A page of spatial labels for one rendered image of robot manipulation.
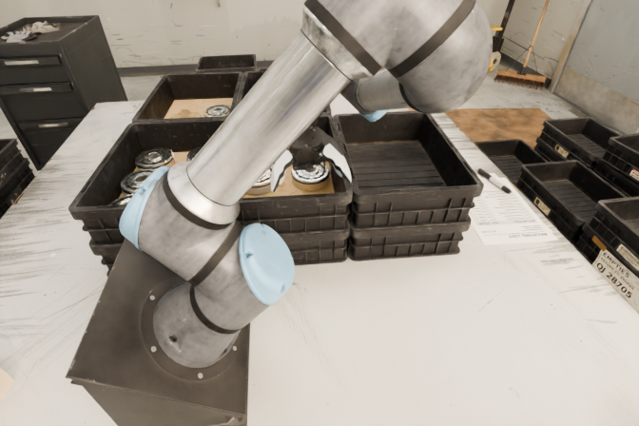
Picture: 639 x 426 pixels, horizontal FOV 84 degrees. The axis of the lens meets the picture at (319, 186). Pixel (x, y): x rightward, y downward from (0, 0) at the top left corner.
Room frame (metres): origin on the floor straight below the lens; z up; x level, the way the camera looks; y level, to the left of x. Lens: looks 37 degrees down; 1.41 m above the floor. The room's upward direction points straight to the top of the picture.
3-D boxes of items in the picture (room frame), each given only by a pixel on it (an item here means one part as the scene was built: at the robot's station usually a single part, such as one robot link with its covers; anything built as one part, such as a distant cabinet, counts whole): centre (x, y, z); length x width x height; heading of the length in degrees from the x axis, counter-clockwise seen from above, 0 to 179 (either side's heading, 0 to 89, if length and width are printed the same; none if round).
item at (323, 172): (0.79, 0.02, 0.86); 0.10 x 0.10 x 0.01
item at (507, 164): (1.61, -1.06, 0.26); 0.40 x 0.30 x 0.23; 8
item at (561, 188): (1.21, -1.12, 0.31); 0.40 x 0.30 x 0.34; 8
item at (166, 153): (0.86, 0.48, 0.86); 0.10 x 0.10 x 0.01
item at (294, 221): (0.78, 0.09, 0.87); 0.40 x 0.30 x 0.11; 5
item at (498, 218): (0.83, -0.54, 0.70); 0.33 x 0.23 x 0.01; 8
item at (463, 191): (0.81, -0.21, 0.92); 0.40 x 0.30 x 0.02; 5
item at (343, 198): (0.78, 0.09, 0.92); 0.40 x 0.30 x 0.02; 5
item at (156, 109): (1.16, 0.43, 0.87); 0.40 x 0.30 x 0.11; 5
